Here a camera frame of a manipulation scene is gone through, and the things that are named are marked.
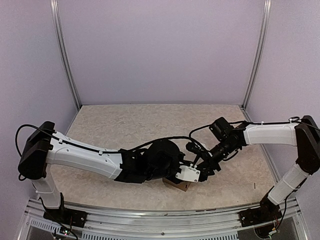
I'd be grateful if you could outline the brown cardboard box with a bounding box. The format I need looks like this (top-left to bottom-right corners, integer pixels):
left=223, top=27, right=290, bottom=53
left=162, top=178, right=191, bottom=192

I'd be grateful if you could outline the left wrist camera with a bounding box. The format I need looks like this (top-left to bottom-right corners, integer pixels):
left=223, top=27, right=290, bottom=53
left=175, top=163, right=208, bottom=183

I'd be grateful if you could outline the front aluminium rail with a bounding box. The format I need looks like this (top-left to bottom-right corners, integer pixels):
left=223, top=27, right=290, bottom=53
left=14, top=198, right=311, bottom=240

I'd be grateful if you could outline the right aluminium frame post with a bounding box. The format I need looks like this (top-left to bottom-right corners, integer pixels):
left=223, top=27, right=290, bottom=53
left=241, top=0, right=272, bottom=111

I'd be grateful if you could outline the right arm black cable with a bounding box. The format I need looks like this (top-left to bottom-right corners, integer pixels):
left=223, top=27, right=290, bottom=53
left=188, top=116, right=303, bottom=151

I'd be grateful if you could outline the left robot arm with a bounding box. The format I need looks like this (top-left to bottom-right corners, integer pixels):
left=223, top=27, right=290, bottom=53
left=18, top=121, right=185, bottom=223

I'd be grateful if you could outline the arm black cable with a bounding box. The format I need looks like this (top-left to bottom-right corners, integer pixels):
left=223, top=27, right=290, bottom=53
left=188, top=116, right=303, bottom=151
left=14, top=124, right=201, bottom=166

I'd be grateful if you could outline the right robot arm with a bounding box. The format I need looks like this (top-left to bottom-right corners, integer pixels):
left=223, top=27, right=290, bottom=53
left=197, top=115, right=320, bottom=222

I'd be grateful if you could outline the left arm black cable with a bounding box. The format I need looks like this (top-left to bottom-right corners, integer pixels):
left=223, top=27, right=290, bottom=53
left=14, top=124, right=201, bottom=166

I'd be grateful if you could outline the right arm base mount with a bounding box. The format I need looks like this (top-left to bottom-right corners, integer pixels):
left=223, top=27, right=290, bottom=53
left=238, top=207, right=282, bottom=228

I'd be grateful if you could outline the left aluminium frame post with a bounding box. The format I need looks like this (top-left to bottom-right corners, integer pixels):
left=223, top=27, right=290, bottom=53
left=50, top=0, right=82, bottom=111

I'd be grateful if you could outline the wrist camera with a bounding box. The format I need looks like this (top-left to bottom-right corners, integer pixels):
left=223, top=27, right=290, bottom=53
left=175, top=163, right=208, bottom=183
left=185, top=142, right=207, bottom=156

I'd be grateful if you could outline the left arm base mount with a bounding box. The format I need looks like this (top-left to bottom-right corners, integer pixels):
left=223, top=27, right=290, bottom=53
left=43, top=208, right=88, bottom=228

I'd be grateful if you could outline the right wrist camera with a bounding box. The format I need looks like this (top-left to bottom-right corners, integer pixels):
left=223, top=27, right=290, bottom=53
left=185, top=142, right=207, bottom=156

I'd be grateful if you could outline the aluminium frame post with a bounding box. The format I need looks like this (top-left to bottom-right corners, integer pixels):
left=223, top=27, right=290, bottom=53
left=50, top=0, right=82, bottom=111
left=241, top=0, right=272, bottom=111

